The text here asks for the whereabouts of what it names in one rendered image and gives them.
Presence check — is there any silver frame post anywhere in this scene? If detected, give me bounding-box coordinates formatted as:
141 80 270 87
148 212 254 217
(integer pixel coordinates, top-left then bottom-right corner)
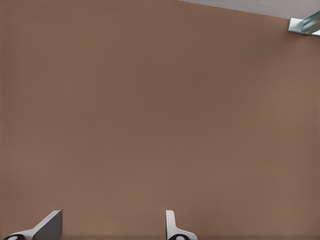
287 9 320 37

